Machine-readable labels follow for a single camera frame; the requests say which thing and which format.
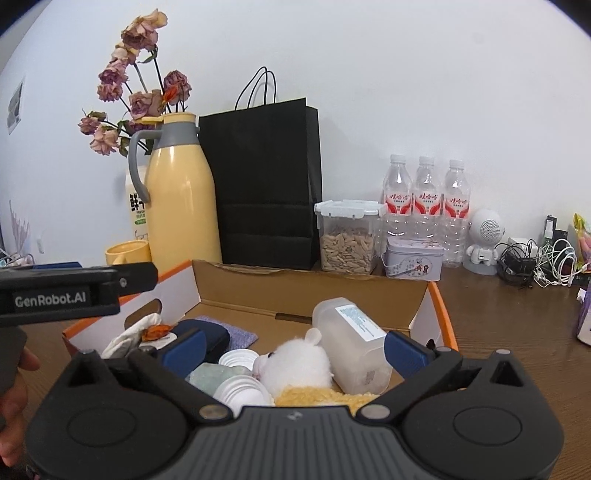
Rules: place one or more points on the dark blue case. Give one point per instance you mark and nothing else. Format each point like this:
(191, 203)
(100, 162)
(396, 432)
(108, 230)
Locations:
(210, 337)

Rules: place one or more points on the red orange cardboard box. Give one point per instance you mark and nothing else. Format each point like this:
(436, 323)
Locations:
(314, 288)

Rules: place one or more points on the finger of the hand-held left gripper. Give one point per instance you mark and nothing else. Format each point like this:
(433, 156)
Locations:
(138, 279)

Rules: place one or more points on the yellow thermos jug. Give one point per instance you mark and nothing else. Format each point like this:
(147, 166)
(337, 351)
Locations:
(182, 207)

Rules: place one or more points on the yellow mug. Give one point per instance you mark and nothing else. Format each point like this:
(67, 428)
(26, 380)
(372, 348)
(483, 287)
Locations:
(129, 253)

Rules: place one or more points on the wall picture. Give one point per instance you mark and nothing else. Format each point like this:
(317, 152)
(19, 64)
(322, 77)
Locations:
(15, 106)

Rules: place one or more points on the black paper bag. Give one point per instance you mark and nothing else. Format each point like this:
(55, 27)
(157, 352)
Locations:
(268, 184)

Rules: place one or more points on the white robot speaker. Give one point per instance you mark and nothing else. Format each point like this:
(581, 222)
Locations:
(485, 235)

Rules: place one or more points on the purple tissue pack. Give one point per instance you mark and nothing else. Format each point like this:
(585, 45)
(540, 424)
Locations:
(585, 318)

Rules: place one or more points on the dried pink flowers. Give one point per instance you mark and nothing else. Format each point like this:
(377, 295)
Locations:
(134, 78)

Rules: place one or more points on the pale green wrapper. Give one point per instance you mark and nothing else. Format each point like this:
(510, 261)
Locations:
(205, 374)

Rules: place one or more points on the person's left hand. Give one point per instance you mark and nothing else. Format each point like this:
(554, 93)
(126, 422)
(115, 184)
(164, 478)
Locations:
(14, 424)

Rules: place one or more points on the white plush toy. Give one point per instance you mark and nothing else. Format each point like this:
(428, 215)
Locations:
(295, 362)

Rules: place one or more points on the purple wall decal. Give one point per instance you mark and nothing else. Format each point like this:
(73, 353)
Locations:
(18, 230)

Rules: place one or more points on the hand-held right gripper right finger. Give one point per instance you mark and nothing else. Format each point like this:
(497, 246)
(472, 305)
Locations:
(406, 355)

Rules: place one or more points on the white charger block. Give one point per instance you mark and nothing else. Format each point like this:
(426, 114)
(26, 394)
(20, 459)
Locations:
(524, 244)

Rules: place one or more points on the clear water bottle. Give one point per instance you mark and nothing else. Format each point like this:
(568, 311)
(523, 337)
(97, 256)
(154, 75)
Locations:
(456, 207)
(427, 198)
(397, 198)

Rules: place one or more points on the white tin box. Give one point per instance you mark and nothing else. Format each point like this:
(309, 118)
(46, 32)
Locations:
(413, 261)

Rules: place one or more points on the white milk carton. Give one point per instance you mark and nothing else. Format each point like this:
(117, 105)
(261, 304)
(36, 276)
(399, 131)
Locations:
(138, 207)

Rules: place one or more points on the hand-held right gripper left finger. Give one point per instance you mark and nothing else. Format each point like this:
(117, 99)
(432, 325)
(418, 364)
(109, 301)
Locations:
(187, 348)

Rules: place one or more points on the clear container of seeds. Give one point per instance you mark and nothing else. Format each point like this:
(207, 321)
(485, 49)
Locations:
(348, 244)

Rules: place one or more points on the translucent plastic container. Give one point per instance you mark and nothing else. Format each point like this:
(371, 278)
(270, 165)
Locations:
(353, 344)

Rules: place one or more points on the white cloth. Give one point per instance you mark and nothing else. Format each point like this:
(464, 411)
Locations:
(129, 337)

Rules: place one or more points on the colourful snack bag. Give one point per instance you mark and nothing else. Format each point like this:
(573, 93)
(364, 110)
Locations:
(584, 240)

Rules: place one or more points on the yellow plush fabric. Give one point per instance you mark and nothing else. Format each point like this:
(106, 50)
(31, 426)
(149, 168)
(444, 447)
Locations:
(323, 398)

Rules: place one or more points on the purple cloth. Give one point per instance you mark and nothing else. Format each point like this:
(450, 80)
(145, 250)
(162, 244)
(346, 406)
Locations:
(238, 334)

